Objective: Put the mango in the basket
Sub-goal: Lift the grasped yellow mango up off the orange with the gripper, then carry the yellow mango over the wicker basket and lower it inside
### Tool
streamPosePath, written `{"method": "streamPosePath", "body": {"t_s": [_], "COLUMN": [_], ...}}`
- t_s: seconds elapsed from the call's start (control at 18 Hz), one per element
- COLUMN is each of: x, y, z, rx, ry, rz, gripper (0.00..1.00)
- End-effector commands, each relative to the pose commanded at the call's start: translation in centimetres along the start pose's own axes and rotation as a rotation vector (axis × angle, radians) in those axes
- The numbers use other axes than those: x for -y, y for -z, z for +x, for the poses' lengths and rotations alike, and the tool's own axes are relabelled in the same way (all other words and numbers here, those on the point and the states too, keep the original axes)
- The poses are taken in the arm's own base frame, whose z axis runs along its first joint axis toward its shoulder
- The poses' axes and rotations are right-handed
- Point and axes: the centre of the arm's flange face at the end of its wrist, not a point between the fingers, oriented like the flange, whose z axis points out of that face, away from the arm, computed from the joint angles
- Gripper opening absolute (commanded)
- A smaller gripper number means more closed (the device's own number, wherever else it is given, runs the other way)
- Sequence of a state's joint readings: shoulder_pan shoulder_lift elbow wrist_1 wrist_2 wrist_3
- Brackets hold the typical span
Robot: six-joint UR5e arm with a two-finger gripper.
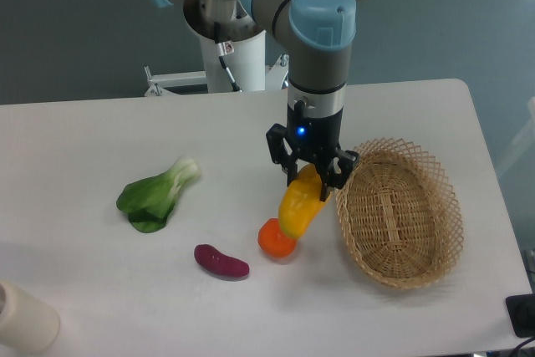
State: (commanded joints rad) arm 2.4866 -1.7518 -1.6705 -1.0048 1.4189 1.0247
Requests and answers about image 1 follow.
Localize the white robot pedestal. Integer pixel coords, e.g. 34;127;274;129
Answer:
145;31;289;97

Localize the black device at edge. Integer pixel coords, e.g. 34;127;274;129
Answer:
505;293;534;338

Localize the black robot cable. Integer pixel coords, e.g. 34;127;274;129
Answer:
213;22;242;93

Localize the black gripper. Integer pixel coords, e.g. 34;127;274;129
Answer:
266;106;360;201

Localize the purple sweet potato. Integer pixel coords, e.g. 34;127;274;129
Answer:
194;244;250;278

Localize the green bok choy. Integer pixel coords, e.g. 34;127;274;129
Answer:
115;157;201;234

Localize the orange round fruit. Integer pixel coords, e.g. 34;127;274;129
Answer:
257;218;297;258

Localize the cream cylinder cup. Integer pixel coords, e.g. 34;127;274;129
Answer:
1;280;60;354

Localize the woven wicker basket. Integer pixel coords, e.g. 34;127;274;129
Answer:
336;138;464;290

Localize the yellow mango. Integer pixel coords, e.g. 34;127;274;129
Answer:
278;164;331;240

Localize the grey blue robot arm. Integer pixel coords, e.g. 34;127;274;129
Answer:
154;0;360;199

